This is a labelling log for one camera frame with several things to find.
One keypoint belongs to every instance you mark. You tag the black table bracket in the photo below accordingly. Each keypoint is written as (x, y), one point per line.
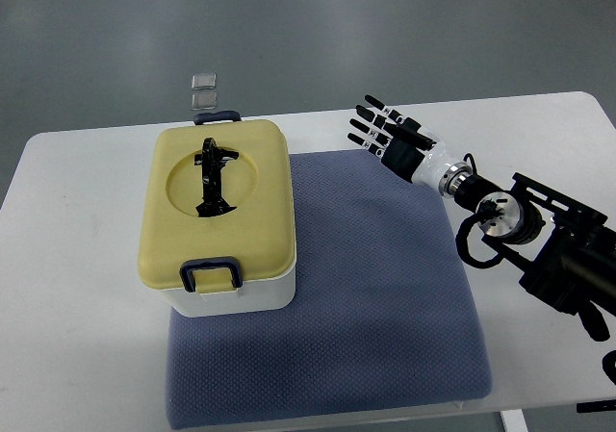
(596, 406)

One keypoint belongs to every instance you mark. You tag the white storage box base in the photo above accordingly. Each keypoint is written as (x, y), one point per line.
(246, 295)

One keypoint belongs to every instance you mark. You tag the white table leg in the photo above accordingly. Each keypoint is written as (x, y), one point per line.
(513, 421)

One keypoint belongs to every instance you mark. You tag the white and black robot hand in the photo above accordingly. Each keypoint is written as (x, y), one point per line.
(405, 147)

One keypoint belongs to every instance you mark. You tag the upper clear floor plate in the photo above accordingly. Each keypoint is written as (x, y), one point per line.
(206, 80)

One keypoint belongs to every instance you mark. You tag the yellow storage box lid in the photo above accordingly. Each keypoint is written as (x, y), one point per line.
(218, 209)

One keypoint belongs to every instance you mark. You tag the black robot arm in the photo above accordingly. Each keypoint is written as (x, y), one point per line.
(563, 248)

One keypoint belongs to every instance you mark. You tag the blue-grey fabric cushion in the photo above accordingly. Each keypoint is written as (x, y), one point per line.
(383, 315)

